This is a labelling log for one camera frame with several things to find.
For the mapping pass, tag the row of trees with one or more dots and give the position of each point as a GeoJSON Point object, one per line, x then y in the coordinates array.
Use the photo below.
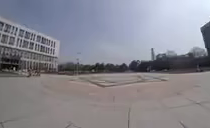
{"type": "Point", "coordinates": [99, 67]}

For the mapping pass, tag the lamp pole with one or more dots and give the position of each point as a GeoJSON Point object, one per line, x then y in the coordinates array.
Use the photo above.
{"type": "Point", "coordinates": [77, 63]}

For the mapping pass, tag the tall pale chimney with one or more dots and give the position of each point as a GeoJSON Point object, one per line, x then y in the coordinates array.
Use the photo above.
{"type": "Point", "coordinates": [152, 54]}

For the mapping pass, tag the grey paved plaza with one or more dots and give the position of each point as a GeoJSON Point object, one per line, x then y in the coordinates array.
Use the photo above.
{"type": "Point", "coordinates": [59, 103]}

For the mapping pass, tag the low dark long building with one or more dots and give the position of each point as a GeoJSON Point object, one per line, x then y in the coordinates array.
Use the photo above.
{"type": "Point", "coordinates": [176, 63]}

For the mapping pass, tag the white building with window grid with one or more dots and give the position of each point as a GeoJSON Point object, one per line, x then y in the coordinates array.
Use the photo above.
{"type": "Point", "coordinates": [23, 46]}

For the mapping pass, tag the pale distant building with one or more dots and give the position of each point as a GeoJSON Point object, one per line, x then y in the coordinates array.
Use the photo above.
{"type": "Point", "coordinates": [197, 52]}

